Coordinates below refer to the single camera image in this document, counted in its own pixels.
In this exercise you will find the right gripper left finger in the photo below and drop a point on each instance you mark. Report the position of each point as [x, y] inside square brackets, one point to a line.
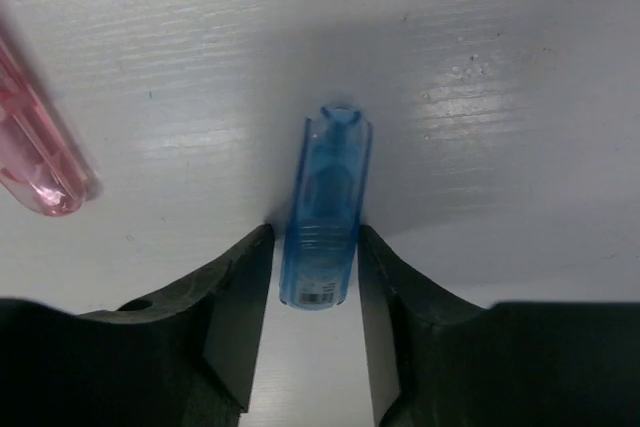
[183, 355]

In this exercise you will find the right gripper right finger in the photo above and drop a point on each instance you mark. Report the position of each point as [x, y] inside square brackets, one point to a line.
[435, 359]

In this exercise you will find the light blue correction tape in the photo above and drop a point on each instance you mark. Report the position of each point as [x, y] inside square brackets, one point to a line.
[321, 233]

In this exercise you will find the pink correction tape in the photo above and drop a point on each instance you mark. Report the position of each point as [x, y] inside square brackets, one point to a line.
[42, 164]

